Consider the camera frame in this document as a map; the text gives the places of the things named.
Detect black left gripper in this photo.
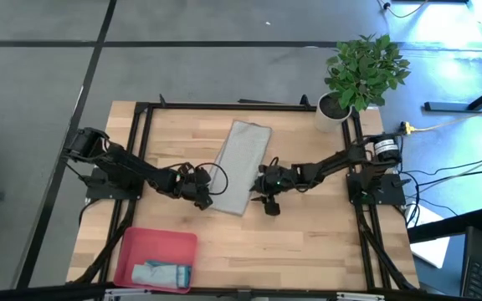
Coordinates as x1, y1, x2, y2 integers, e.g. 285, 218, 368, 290
176, 164, 215, 212

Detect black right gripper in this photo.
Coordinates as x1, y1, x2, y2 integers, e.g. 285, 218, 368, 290
249, 164, 297, 217

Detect grey waffle-weave towel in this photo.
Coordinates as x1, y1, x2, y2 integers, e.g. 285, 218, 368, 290
207, 120, 274, 217

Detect light blue microfiber towel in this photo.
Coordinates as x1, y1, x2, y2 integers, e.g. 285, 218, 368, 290
131, 260, 193, 290

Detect pink plastic basket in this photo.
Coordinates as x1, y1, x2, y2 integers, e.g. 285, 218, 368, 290
113, 227, 199, 294

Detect green plant in white pot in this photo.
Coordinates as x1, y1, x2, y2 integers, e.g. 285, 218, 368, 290
314, 33, 412, 134

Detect white paper sheet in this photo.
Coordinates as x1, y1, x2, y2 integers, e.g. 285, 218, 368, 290
405, 202, 452, 269

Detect black desk foot bar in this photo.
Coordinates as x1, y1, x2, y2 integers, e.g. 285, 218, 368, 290
407, 207, 482, 244

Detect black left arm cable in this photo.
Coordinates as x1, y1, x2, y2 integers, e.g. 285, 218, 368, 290
205, 161, 230, 196

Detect black aluminium table frame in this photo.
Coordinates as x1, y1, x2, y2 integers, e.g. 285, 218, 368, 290
67, 94, 420, 292

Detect yellow extension cable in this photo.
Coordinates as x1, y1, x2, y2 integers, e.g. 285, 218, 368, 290
398, 102, 482, 136

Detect black floor cables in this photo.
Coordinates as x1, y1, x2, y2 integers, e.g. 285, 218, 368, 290
385, 132, 482, 229

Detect black frame crossbeam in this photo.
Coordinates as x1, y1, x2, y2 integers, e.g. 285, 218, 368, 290
0, 282, 482, 301

